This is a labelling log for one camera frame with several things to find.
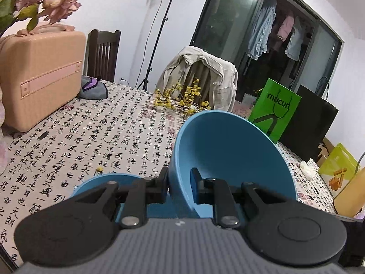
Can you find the beige jacket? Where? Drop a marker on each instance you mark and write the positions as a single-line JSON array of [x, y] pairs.
[[222, 85]]

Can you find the wooden chair under jacket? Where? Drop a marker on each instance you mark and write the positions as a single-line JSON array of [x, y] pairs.
[[196, 74]]

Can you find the yellow thermos jug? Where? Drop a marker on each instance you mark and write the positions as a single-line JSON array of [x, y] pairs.
[[353, 194]]

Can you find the black paper bag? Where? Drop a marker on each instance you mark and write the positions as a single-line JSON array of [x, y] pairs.
[[308, 125]]

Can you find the dark framed glass door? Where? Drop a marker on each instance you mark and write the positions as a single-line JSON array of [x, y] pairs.
[[222, 28]]

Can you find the pink suitcase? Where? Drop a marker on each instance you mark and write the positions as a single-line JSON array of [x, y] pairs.
[[48, 71]]

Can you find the blue bowl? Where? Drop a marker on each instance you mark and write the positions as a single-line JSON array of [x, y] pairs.
[[94, 184], [233, 148]]

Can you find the yellow flower branch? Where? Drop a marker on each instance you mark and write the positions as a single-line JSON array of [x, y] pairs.
[[188, 97]]

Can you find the yellow-green snack box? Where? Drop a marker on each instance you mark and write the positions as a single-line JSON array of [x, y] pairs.
[[339, 162]]

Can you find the purple tissue pack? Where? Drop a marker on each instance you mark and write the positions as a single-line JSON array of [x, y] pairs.
[[360, 214]]

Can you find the brown cardboard box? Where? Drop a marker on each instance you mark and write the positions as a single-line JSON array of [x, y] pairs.
[[323, 152]]

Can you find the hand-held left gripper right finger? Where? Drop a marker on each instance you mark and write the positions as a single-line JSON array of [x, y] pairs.
[[195, 187]]

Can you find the hanging light blue shirt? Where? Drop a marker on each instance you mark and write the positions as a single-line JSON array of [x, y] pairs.
[[261, 34]]

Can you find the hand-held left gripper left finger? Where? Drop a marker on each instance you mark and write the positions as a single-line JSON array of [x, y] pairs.
[[159, 188]]

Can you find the calligraphy printed tablecloth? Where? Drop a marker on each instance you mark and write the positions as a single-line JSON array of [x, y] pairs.
[[71, 137]]

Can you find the white glove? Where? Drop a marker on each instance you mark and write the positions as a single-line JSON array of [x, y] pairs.
[[307, 169]]

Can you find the hanging white garment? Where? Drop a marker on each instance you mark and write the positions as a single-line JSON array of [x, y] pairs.
[[295, 42]]

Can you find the dark wooden chair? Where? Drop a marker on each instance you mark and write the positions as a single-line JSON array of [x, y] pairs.
[[102, 57]]

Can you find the grey and purple cloth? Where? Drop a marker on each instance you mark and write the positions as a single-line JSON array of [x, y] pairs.
[[91, 91]]

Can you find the dried pink rose bouquet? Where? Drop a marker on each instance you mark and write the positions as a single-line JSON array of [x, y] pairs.
[[60, 5]]

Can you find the green paper bag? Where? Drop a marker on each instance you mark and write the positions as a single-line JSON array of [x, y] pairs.
[[273, 87]]

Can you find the hanging pink garment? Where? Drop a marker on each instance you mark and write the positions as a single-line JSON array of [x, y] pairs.
[[285, 28]]

